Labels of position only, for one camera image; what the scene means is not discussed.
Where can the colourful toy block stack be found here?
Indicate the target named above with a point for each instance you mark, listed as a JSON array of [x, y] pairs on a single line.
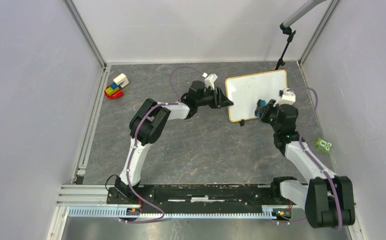
[[116, 89]]

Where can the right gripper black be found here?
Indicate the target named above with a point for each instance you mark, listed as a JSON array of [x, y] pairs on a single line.
[[269, 108]]

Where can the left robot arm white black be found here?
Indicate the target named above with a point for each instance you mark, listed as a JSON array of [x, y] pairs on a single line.
[[149, 122]]

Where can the black tripod stand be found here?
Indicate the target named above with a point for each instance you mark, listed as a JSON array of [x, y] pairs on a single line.
[[286, 30]]

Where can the blue whiteboard eraser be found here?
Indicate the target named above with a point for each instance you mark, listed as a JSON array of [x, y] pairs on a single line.
[[260, 108]]

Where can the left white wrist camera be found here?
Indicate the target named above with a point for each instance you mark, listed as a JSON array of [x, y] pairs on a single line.
[[209, 80]]

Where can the white whiteboard yellow frame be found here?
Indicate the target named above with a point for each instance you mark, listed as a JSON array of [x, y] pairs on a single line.
[[246, 90]]

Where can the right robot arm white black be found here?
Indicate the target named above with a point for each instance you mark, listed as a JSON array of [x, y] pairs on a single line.
[[327, 199]]

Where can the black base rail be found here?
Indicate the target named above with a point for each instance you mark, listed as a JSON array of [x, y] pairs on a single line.
[[203, 199]]

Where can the green number block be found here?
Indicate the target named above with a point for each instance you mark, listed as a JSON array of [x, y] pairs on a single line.
[[323, 145]]

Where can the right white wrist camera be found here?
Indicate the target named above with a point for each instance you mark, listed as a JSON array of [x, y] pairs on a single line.
[[287, 97]]

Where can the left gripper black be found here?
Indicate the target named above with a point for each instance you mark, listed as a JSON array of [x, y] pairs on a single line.
[[219, 100]]

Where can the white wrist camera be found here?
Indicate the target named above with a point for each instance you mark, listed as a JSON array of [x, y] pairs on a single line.
[[287, 97], [209, 80]]

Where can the grey pole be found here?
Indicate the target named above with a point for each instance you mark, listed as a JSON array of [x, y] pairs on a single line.
[[300, 12]]

